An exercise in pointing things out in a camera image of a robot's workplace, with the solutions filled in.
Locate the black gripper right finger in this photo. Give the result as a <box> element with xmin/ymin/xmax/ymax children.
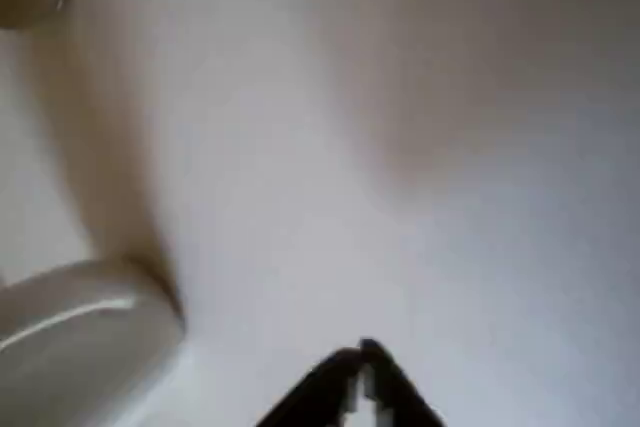
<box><xmin>359</xmin><ymin>338</ymin><xmax>447</xmax><ymax>427</ymax></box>

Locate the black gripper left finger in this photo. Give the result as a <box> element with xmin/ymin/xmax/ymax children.
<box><xmin>256</xmin><ymin>345</ymin><xmax>363</xmax><ymax>427</ymax></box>

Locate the white ceramic mug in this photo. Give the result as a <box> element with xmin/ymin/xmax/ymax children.
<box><xmin>0</xmin><ymin>258</ymin><xmax>187</xmax><ymax>427</ymax></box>

